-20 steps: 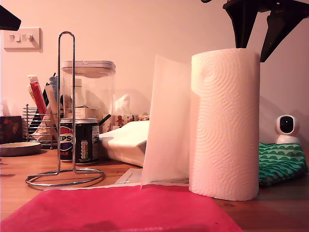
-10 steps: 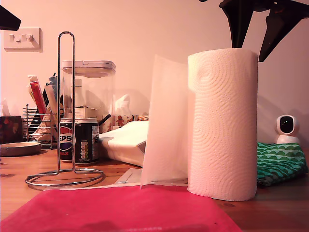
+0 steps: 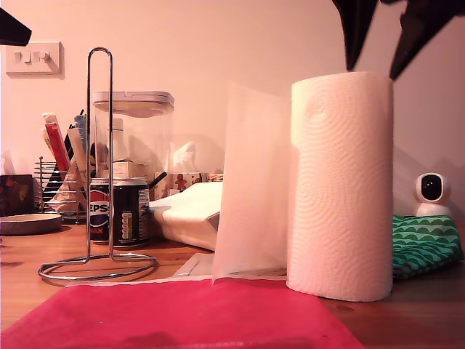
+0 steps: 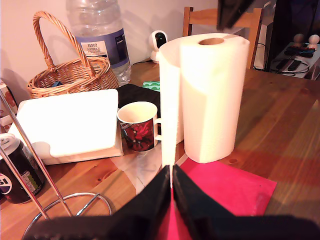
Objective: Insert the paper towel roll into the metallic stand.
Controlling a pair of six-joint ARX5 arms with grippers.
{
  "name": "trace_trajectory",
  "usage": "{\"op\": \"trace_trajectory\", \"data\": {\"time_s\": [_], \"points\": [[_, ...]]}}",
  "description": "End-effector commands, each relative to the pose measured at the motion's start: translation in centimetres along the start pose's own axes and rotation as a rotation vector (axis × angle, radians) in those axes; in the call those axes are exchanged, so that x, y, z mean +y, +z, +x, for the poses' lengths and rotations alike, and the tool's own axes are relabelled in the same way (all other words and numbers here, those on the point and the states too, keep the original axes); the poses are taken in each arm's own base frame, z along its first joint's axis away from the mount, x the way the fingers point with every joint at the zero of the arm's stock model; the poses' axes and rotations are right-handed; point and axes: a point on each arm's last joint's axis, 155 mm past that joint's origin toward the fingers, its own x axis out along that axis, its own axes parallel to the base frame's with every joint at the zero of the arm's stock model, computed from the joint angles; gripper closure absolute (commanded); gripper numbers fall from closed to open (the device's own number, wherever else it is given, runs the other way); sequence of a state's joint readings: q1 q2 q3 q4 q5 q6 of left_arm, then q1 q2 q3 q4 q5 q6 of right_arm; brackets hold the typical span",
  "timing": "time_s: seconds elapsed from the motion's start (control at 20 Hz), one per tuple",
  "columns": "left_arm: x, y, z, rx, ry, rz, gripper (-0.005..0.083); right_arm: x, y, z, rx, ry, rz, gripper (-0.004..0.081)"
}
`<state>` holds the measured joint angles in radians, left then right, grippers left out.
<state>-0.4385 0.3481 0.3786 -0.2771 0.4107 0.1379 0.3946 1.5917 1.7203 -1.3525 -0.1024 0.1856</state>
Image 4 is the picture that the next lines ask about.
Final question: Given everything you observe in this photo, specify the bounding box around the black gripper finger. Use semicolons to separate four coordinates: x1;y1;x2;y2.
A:
172;164;236;240
113;164;172;240
216;0;255;31

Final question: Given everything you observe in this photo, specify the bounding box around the white paper towel roll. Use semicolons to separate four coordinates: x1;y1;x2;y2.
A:
158;32;251;189

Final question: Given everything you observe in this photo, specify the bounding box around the metallic wire towel stand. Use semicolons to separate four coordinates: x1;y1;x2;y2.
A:
0;90;113;240

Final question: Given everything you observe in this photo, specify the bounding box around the wooden chair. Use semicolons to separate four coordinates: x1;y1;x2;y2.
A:
182;6;265;70

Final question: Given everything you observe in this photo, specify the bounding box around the pink paper sheet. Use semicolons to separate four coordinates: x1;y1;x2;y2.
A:
156;157;278;240

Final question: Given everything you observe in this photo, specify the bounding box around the clear plastic bag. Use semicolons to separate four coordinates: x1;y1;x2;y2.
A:
111;144;187;196

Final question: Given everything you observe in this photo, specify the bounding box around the dark cabinet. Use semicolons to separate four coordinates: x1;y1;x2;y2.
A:
265;0;320;73

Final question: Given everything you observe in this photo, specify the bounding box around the wooden peg doll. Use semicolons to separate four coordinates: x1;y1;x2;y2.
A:
292;33;305;48
307;34;320;51

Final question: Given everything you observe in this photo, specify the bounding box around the black remote control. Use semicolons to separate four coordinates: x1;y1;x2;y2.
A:
274;59;302;71

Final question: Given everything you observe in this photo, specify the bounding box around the black red blue controller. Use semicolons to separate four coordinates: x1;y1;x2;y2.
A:
284;46;315;58

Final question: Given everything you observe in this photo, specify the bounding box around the white mug red print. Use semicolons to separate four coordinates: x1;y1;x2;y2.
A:
116;101;163;153

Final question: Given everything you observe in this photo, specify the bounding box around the green wave pattern pouch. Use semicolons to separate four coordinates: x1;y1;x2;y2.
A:
142;80;161;93

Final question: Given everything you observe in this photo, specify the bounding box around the black Pepsi Max can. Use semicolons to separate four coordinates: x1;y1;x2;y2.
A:
0;133;46;205

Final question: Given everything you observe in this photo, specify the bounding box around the black zip pouch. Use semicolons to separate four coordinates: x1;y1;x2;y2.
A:
116;83;162;116

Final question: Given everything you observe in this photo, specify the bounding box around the large clear water bottle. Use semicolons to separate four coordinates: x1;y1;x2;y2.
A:
66;0;132;87

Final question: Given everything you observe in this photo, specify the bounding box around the gingerbread print box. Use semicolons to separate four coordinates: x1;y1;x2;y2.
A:
0;82;20;133

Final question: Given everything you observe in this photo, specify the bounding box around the small white round camera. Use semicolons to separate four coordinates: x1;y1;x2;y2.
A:
149;29;169;64

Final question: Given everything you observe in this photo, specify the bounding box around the thin black camera cable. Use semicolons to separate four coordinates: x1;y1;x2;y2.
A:
131;57;153;66

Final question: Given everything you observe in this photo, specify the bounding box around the wicker basket with handle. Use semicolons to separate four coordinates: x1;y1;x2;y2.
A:
26;10;120;100

